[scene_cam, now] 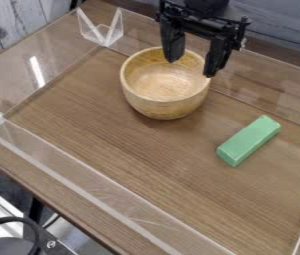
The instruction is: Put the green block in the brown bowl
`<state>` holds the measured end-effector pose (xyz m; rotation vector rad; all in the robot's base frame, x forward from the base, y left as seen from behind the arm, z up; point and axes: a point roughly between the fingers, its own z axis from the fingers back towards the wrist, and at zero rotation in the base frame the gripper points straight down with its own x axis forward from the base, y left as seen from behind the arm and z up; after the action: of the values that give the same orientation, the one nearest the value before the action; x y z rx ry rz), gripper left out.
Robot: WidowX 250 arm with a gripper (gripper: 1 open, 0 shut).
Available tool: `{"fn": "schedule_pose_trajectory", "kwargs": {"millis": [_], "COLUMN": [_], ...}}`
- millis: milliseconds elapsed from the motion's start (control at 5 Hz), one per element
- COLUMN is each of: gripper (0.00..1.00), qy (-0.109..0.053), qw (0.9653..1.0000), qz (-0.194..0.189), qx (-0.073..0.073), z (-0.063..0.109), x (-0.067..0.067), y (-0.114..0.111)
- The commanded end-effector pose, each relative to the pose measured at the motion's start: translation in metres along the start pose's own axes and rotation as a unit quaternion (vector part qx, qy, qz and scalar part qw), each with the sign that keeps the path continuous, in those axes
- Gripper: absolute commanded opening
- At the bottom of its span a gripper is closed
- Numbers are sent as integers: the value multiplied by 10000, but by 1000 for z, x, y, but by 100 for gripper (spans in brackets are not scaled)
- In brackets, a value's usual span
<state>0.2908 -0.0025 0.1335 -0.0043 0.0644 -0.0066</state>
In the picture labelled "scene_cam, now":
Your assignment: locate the black cable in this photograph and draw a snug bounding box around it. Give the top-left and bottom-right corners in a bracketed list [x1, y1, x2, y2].
[0, 216, 41, 255]

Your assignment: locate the black table leg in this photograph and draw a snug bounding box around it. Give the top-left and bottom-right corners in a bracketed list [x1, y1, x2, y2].
[28, 198, 44, 223]

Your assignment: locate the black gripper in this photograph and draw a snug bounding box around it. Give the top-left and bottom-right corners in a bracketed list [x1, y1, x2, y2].
[155, 0, 250, 78]

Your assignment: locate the green rectangular block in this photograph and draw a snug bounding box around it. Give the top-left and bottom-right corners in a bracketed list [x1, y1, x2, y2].
[215, 115, 281, 167]

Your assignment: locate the clear acrylic tray enclosure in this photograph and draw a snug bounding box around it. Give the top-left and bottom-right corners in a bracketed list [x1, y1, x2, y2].
[0, 1, 300, 255]

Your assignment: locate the brown wooden bowl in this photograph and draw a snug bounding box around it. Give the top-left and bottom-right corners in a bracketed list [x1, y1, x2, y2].
[119, 47, 210, 120]

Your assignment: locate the black metal bracket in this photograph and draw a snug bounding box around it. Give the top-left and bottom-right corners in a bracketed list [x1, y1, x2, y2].
[23, 226, 78, 255]

